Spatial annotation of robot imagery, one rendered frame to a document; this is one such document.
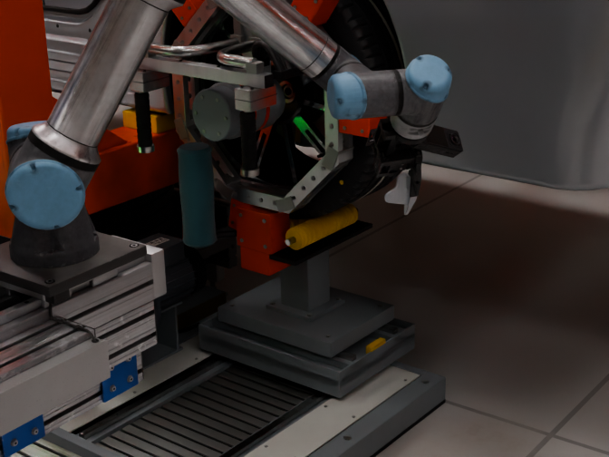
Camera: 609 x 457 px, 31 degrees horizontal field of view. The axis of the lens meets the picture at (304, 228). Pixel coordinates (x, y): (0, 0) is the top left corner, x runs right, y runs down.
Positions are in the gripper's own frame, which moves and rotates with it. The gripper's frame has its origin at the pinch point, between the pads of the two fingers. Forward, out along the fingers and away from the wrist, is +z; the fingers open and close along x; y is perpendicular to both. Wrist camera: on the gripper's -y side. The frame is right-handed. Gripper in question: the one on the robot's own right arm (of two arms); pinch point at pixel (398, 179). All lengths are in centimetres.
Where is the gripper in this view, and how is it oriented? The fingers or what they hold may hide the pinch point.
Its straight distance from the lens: 207.8
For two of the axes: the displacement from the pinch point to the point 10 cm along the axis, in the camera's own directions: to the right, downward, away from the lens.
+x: 2.3, 8.8, -4.2
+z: -1.3, 4.6, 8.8
